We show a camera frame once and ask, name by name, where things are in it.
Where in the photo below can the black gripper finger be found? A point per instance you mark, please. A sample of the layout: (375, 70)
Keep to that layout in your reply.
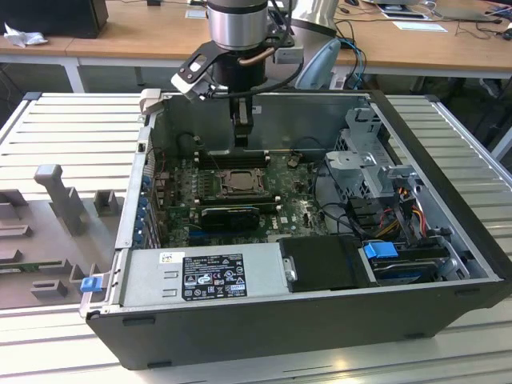
(244, 120)

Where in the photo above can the black RAM slot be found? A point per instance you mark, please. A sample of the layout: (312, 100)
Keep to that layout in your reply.
(232, 157)
(232, 165)
(260, 152)
(232, 161)
(236, 200)

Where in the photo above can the CPU socket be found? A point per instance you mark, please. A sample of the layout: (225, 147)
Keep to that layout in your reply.
(221, 176)

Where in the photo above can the round coin battery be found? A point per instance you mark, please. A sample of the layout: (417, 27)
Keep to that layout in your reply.
(294, 161)

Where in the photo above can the pale blue teach pendant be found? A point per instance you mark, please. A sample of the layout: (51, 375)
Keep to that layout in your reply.
(320, 64)

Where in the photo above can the green RAM stick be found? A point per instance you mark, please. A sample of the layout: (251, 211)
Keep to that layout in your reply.
(272, 206)
(40, 265)

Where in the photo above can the green motherboard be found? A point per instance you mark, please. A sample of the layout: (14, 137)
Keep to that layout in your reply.
(296, 204)

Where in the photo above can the black graphics card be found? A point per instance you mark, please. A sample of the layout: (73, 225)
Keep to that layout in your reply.
(230, 220)

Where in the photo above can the wooden desk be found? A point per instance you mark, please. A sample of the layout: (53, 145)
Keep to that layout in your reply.
(420, 48)
(140, 32)

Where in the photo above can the metal drive cage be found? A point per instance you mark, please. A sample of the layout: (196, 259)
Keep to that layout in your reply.
(352, 164)

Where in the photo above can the black plastic shroud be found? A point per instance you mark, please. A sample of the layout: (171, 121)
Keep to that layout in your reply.
(324, 264)

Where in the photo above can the grey power supply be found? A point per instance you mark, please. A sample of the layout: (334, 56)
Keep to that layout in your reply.
(152, 280)

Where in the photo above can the hard disk in blue carrier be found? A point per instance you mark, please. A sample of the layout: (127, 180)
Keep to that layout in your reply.
(380, 250)

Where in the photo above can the black box on desk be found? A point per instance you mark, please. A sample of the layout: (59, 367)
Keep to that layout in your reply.
(52, 18)

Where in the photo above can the black PC case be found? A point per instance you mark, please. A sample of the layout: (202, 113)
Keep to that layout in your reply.
(280, 332)

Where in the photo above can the crumpled white paper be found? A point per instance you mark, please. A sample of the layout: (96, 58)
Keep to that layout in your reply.
(24, 38)

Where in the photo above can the blue case latch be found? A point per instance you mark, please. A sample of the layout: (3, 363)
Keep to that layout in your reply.
(91, 285)

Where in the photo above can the grey parts rack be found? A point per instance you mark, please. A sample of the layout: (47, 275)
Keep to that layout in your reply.
(48, 248)

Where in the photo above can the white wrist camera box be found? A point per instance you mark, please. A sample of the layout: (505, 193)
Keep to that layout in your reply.
(190, 82)

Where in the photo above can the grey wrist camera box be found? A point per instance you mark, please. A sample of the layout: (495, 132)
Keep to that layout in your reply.
(289, 55)

